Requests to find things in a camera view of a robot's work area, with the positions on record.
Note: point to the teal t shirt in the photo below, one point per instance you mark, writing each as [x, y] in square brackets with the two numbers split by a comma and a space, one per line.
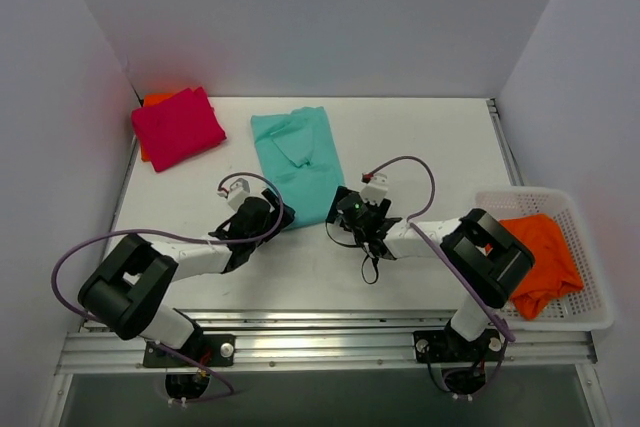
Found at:
[297, 153]

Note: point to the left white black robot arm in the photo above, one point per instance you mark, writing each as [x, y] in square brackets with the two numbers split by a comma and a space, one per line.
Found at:
[126, 292]

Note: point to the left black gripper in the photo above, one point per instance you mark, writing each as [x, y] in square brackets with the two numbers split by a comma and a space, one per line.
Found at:
[276, 207]

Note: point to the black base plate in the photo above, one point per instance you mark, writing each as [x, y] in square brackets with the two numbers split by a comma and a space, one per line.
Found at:
[212, 350]
[444, 347]

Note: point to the aluminium rail frame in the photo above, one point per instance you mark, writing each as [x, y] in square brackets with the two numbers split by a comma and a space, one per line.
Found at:
[272, 341]

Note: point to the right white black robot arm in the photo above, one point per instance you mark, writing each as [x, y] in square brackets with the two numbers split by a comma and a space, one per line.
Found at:
[488, 261]

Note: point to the white plastic basket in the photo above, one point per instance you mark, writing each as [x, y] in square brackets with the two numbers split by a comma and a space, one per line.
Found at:
[586, 310]

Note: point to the folded magenta t shirt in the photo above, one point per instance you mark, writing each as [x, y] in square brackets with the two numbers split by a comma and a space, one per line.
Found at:
[177, 129]

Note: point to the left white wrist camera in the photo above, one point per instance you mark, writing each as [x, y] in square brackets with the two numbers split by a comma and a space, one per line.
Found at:
[236, 193]

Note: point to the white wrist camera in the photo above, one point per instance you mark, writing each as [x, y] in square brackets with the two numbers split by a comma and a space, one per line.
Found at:
[375, 188]
[236, 193]

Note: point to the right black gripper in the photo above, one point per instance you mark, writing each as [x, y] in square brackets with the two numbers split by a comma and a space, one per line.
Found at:
[340, 204]

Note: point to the folded orange t shirt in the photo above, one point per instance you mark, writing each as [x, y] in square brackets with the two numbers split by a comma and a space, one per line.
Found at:
[151, 100]

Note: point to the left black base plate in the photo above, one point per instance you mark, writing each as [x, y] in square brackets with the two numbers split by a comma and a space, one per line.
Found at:
[212, 350]

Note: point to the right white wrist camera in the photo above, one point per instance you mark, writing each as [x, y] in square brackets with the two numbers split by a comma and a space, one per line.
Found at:
[375, 188]

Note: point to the orange t shirt in basket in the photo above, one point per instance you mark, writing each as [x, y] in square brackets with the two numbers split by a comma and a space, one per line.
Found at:
[554, 274]

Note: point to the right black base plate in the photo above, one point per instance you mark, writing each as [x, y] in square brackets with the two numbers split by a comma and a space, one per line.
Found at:
[444, 347]

